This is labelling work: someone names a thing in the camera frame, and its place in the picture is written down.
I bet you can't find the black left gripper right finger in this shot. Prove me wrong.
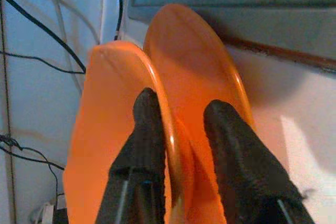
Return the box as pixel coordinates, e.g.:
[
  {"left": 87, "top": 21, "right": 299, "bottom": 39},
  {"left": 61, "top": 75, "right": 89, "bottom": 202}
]
[{"left": 203, "top": 99, "right": 317, "bottom": 224}]

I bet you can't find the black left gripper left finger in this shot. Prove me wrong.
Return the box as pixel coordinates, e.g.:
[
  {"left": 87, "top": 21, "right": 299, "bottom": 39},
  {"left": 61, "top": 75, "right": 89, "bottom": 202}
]
[{"left": 94, "top": 87, "right": 169, "bottom": 224}]

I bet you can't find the orange plastic plate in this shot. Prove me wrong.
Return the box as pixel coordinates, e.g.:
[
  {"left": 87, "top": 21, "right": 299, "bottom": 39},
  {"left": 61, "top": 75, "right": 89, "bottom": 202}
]
[{"left": 62, "top": 40, "right": 183, "bottom": 224}]

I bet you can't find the orange deep plastic dish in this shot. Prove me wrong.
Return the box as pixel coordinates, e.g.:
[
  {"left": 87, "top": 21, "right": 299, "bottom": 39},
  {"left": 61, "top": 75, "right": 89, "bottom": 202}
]
[{"left": 142, "top": 3, "right": 255, "bottom": 224}]

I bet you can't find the white power strip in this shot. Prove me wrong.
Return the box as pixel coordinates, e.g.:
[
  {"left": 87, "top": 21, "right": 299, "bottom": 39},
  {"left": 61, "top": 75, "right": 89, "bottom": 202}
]
[{"left": 28, "top": 195, "right": 69, "bottom": 224}]

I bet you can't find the stainless steel sink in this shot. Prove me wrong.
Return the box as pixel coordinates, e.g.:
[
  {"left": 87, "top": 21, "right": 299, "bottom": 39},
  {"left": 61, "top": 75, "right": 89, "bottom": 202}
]
[{"left": 128, "top": 0, "right": 336, "bottom": 74}]

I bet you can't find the tangled black cable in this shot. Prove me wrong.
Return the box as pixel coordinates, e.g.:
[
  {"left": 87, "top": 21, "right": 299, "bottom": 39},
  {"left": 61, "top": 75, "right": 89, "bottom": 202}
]
[{"left": 0, "top": 133, "right": 66, "bottom": 204}]

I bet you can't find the white cable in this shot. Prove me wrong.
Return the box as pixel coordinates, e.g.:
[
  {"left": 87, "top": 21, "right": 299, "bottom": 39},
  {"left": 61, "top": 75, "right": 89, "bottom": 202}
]
[
  {"left": 34, "top": 0, "right": 85, "bottom": 95},
  {"left": 0, "top": 0, "right": 102, "bottom": 45}
]

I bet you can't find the thick black cable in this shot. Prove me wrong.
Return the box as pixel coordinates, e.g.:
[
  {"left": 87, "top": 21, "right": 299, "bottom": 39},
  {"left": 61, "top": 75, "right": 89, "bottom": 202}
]
[{"left": 0, "top": 0, "right": 87, "bottom": 74}]

